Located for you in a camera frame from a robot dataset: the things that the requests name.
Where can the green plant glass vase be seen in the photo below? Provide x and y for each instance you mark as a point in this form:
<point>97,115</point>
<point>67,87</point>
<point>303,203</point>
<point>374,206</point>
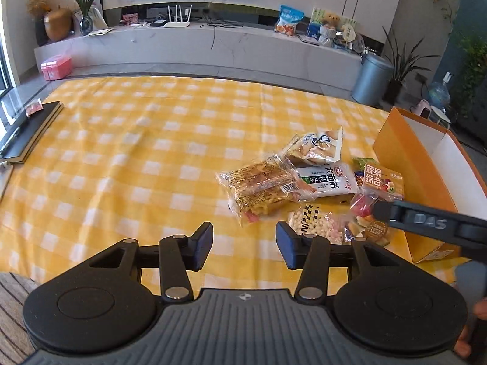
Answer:
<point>86,7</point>

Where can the beige bread snack bag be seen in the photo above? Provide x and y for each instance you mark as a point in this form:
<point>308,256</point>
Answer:
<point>315,149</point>

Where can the white gluten stick packet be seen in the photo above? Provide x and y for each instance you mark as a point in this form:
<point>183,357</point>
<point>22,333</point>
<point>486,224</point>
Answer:
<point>329,180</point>

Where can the blue water jug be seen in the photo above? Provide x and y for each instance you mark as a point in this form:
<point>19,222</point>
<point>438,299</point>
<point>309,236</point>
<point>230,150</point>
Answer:
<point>438,93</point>

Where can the black notebook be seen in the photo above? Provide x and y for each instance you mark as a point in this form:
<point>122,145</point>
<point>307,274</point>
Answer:
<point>20,139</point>

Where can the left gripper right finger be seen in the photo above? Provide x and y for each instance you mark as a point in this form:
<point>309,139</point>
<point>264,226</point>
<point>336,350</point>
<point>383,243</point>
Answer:
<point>314,256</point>

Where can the white marble tv console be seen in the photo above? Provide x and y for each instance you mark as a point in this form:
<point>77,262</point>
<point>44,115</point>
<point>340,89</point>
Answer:
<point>246,48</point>

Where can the clear popcorn ball bag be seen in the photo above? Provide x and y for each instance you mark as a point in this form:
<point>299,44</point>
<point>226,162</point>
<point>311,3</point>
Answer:
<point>310,219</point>

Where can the brown teddy bear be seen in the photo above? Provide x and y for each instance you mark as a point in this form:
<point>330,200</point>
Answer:
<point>328,29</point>

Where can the mixed fruit snack bag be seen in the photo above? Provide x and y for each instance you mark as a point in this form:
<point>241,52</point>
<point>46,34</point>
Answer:
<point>376,183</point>

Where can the hanging green vine plant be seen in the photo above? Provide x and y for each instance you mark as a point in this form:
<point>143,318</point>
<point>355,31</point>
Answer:
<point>472,74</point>

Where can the orange cardboard box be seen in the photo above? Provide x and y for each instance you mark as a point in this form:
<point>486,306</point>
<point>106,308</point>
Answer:
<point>437,171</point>

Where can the white wifi router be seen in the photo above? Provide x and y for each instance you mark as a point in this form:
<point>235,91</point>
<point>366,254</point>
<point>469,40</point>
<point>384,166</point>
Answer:
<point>178,17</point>

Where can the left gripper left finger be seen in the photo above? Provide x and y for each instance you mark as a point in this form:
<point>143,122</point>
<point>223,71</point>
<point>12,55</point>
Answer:
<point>173,257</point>

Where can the pink storage box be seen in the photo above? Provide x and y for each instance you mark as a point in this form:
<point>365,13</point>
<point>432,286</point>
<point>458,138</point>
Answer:
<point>57,67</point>

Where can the potted plant by bin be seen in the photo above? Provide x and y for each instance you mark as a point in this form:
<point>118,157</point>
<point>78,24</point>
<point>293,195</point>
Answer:
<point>404,62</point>

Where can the bronze round vase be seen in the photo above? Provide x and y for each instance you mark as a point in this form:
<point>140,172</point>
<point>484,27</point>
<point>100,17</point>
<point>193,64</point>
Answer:
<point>57,24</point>

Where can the grey blue trash bin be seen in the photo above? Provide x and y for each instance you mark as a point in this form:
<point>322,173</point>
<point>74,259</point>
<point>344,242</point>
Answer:
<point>374,77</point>

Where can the blue snack bag on console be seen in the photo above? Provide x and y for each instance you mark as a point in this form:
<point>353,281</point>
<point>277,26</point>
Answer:
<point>288,20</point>

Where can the waffle biscuit clear bag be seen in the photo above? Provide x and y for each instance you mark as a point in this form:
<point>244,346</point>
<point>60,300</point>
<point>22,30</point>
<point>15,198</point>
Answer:
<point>261,187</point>

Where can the green pea snack packet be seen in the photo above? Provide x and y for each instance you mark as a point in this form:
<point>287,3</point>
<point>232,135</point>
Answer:
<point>359,163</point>

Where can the person right hand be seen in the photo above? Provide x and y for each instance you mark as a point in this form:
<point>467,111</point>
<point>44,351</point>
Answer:
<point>462,347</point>

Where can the pink small heater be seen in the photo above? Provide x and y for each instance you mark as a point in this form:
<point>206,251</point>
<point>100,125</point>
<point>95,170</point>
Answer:
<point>423,109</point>

